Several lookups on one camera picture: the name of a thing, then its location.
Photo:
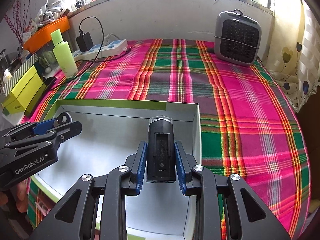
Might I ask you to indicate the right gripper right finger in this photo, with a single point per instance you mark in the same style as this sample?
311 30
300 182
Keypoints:
246 214

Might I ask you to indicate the black rectangular battery charger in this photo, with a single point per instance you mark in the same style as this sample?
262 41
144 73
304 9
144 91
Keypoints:
161 156

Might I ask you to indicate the black round three-button device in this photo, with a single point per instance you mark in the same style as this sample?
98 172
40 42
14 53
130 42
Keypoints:
62 119

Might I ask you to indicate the orange storage bin lid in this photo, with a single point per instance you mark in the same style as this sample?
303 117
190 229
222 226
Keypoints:
42 36

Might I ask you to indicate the red berry branches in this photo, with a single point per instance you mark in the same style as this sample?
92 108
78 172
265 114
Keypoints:
19 19

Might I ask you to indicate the green lotion bottle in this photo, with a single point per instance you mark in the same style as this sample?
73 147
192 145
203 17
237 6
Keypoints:
63 54

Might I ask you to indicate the plaid pink green bedspread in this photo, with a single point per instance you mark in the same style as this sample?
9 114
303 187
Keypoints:
247 123

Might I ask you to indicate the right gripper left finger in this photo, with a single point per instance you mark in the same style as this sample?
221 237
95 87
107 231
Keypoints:
74 215

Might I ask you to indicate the green white cardboard box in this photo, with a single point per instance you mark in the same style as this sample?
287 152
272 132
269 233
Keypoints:
111 131

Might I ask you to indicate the black power adapter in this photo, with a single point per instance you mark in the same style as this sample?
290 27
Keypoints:
84 41

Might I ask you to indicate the black smartphone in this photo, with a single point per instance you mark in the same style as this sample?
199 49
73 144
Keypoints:
45 87

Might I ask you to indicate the white blue power strip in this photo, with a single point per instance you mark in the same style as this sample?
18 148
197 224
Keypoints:
115 48

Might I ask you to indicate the striped white gift box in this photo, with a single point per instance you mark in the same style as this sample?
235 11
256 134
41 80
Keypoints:
19 73

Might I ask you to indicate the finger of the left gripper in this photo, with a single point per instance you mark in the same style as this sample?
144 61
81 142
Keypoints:
59 134
27 129

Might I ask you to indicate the clear plastic storage bin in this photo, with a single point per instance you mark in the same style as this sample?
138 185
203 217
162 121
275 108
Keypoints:
47 58

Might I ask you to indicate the person left hand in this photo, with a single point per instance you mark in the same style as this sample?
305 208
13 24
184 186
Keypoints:
20 197

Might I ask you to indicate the grey small space heater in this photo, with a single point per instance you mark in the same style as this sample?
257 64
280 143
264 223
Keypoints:
237 38

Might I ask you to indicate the heart patterned curtain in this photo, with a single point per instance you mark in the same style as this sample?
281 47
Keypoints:
293 58

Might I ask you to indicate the yellow green shoe box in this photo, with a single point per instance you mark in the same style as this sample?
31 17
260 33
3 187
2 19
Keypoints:
21 95

